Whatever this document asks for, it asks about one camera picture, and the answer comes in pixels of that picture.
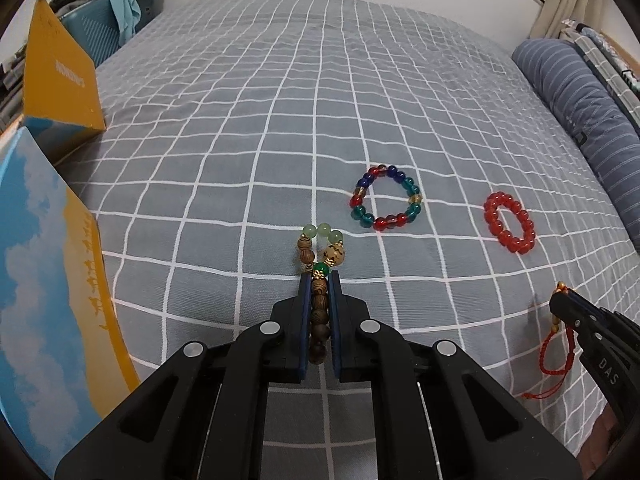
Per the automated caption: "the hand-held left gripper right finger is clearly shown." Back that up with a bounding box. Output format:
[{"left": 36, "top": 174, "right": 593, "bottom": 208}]
[{"left": 327, "top": 270, "right": 583, "bottom": 480}]

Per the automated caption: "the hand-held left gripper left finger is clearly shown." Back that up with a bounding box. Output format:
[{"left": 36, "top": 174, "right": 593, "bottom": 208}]
[{"left": 54, "top": 270, "right": 313, "bottom": 480}]

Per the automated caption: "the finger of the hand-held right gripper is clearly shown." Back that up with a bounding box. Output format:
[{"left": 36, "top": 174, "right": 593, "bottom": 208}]
[
  {"left": 567, "top": 290, "right": 621, "bottom": 321},
  {"left": 548, "top": 291, "right": 601, "bottom": 343}
]

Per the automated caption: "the brown wooden bead bracelet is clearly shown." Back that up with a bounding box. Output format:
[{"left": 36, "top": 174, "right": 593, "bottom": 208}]
[{"left": 296, "top": 222, "right": 347, "bottom": 367}]

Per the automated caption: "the red cord bracelet short tail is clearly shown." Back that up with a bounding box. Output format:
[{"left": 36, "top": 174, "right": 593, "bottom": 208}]
[{"left": 522, "top": 282, "right": 577, "bottom": 402}]

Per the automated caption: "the blue and yellow cardboard box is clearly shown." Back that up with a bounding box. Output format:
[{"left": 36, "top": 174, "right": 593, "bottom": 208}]
[{"left": 0, "top": 0, "right": 141, "bottom": 478}]

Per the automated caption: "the person's right hand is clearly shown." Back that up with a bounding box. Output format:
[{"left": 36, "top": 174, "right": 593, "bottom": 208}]
[{"left": 582, "top": 402, "right": 626, "bottom": 480}]

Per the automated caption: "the blue striped pillow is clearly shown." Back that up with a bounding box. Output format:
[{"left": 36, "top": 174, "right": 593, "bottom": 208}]
[{"left": 512, "top": 40, "right": 640, "bottom": 251}]

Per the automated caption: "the folded grey plaid quilt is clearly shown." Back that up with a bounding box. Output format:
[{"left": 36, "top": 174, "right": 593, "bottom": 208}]
[{"left": 560, "top": 20, "right": 640, "bottom": 141}]

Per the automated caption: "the teal suitcase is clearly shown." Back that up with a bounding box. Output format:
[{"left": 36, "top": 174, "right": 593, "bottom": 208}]
[{"left": 60, "top": 0, "right": 153, "bottom": 68}]

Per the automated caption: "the light blue cloth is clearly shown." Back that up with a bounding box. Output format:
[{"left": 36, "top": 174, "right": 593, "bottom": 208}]
[{"left": 105, "top": 0, "right": 143, "bottom": 37}]

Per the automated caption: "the stack of dark boxes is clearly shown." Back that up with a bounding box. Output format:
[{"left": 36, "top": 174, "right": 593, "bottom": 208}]
[{"left": 0, "top": 45, "right": 27, "bottom": 131}]

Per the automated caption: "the red bead bracelet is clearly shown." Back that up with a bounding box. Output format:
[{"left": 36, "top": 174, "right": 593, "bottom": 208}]
[{"left": 483, "top": 191, "right": 537, "bottom": 256}]

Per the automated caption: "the multicolour glass bead bracelet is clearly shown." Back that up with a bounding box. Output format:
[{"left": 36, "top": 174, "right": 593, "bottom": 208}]
[{"left": 348, "top": 164, "right": 424, "bottom": 232}]

